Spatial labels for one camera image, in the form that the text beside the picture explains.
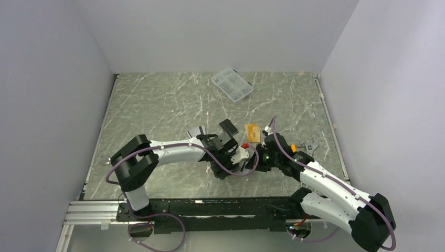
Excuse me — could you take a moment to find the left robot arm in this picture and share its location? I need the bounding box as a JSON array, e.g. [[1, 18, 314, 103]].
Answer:
[[111, 133, 250, 221]]

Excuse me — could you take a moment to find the black card stack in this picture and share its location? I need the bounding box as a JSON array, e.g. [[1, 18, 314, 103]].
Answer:
[[219, 119, 239, 136]]

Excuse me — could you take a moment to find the black base frame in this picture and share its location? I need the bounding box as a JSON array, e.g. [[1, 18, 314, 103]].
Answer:
[[116, 196, 309, 234]]

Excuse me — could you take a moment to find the clear plastic organizer box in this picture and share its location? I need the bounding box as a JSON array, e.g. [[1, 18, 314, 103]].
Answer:
[[211, 68, 253, 102]]

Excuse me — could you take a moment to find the aluminium rail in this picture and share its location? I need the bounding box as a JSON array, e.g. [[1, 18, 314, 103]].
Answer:
[[63, 199, 126, 227]]

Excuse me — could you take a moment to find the orange card stack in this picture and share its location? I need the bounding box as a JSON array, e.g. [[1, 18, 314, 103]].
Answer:
[[245, 123, 262, 143]]

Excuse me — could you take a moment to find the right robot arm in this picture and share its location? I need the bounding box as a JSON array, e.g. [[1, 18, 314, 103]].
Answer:
[[246, 133, 396, 251]]

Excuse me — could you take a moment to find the silver card stack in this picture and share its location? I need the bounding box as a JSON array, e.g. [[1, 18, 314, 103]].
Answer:
[[187, 125, 207, 138]]

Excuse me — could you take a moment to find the silver wrench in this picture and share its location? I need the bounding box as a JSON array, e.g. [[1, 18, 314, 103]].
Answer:
[[99, 156, 110, 165]]

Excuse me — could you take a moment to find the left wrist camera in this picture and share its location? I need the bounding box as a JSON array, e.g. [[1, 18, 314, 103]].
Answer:
[[231, 143, 251, 164]]

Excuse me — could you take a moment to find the adjustable wrench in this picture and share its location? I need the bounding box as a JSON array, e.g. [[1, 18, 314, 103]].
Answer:
[[296, 138, 319, 155]]

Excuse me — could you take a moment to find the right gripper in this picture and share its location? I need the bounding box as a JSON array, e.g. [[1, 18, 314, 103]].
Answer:
[[246, 143, 281, 172]]

